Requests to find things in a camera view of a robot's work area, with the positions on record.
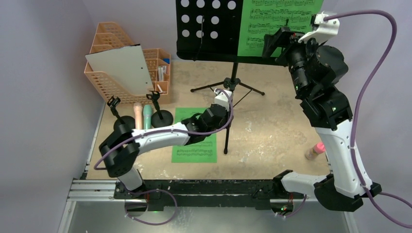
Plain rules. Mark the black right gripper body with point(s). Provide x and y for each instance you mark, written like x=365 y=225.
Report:
x=283 y=44

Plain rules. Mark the black music stand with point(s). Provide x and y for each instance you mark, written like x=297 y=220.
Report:
x=209 y=30

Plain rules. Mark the green sheet music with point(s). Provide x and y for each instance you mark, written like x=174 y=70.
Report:
x=261 y=17
x=202 y=152

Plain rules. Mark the mint green toy microphone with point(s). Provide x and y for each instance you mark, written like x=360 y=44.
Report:
x=147 y=116

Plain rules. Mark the pink toy microphone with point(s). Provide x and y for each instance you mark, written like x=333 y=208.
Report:
x=138 y=111

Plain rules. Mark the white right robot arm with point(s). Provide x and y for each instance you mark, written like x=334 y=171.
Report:
x=315 y=68

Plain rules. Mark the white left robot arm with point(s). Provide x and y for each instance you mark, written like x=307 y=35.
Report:
x=120 y=150

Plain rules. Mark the pink round object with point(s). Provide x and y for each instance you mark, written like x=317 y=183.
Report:
x=313 y=152

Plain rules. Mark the white marker tube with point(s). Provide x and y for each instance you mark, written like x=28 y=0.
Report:
x=164 y=72

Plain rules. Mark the grey folder board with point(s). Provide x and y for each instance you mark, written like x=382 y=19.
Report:
x=126 y=65

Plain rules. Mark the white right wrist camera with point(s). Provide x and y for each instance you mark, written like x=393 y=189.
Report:
x=322 y=30

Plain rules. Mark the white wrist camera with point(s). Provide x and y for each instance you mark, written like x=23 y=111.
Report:
x=322 y=30
x=222 y=98

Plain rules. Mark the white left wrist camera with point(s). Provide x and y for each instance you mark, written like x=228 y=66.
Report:
x=222 y=98

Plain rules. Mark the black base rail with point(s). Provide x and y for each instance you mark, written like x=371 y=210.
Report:
x=258 y=194

